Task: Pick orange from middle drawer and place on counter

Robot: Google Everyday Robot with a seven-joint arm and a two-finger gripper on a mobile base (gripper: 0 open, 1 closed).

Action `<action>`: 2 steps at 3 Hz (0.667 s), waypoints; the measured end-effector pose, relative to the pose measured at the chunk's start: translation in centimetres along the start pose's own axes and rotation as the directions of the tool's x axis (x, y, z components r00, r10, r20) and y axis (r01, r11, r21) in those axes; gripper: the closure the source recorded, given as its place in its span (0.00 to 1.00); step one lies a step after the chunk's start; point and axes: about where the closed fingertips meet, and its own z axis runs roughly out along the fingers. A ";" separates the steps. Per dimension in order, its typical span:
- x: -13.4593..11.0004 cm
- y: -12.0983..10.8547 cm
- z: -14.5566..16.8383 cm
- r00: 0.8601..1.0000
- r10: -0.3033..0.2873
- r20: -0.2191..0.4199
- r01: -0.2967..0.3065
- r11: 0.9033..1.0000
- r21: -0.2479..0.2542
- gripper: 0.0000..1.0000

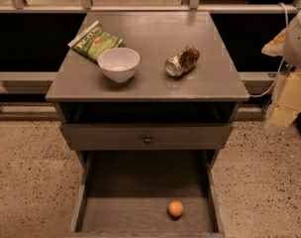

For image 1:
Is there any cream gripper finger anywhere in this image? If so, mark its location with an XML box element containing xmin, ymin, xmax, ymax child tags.
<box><xmin>267</xmin><ymin>68</ymin><xmax>301</xmax><ymax>128</ymax></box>
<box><xmin>261</xmin><ymin>29</ymin><xmax>287</xmax><ymax>57</ymax></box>

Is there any green chip bag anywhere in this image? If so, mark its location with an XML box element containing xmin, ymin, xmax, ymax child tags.
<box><xmin>68</xmin><ymin>21</ymin><xmax>125</xmax><ymax>62</ymax></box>

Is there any metal railing frame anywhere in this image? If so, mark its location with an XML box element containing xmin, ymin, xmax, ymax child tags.
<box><xmin>0</xmin><ymin>0</ymin><xmax>301</xmax><ymax>96</ymax></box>

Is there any grey top drawer with knob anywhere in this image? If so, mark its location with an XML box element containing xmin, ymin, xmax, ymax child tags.
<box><xmin>60</xmin><ymin>124</ymin><xmax>233</xmax><ymax>151</ymax></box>

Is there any open grey middle drawer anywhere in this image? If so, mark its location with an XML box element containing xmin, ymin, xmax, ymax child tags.
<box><xmin>69</xmin><ymin>151</ymin><xmax>226</xmax><ymax>238</ymax></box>

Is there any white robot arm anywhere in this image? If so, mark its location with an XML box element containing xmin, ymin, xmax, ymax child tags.
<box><xmin>261</xmin><ymin>10</ymin><xmax>301</xmax><ymax>127</ymax></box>

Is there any grey wooden drawer cabinet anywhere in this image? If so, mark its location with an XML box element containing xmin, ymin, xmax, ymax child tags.
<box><xmin>47</xmin><ymin>11</ymin><xmax>249</xmax><ymax>238</ymax></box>

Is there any white cable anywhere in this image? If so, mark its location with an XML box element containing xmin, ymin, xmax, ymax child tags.
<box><xmin>249</xmin><ymin>2</ymin><xmax>290</xmax><ymax>99</ymax></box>

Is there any lying brown drink can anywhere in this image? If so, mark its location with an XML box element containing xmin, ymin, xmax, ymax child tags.
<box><xmin>165</xmin><ymin>47</ymin><xmax>200</xmax><ymax>77</ymax></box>

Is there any orange fruit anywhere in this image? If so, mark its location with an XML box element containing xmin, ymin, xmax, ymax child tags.
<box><xmin>167</xmin><ymin>200</ymin><xmax>184</xmax><ymax>218</ymax></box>

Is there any white bowl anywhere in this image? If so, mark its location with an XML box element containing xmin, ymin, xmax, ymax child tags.
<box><xmin>97</xmin><ymin>48</ymin><xmax>140</xmax><ymax>82</ymax></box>

